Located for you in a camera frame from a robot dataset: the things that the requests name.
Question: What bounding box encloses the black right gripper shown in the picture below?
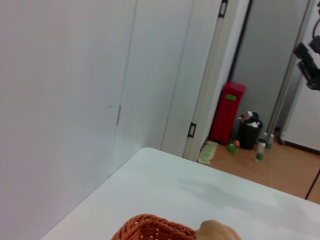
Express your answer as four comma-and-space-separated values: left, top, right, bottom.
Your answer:
293, 41, 320, 91

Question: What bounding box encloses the striped orange toy bread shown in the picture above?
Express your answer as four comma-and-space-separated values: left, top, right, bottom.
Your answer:
195, 219, 241, 240

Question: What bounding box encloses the orange woven plastic basket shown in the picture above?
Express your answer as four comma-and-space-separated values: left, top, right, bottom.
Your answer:
110, 213, 199, 240

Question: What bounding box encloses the silver metal pole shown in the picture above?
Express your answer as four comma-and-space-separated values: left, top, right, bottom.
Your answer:
265, 0, 316, 137

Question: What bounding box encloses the white capped green bottle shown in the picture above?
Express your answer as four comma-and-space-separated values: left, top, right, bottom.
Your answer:
265, 133, 275, 150
255, 138, 267, 161

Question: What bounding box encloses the black waste bin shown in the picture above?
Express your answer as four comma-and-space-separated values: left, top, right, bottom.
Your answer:
237, 110, 264, 151

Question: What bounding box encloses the red box with green label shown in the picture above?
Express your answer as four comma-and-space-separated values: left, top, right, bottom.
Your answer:
209, 80, 247, 146

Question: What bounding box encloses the black stand leg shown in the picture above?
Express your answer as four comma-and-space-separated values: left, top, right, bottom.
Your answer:
304, 168, 320, 201

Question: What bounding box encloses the green packet pile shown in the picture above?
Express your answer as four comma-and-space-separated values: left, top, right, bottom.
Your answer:
196, 140, 219, 165

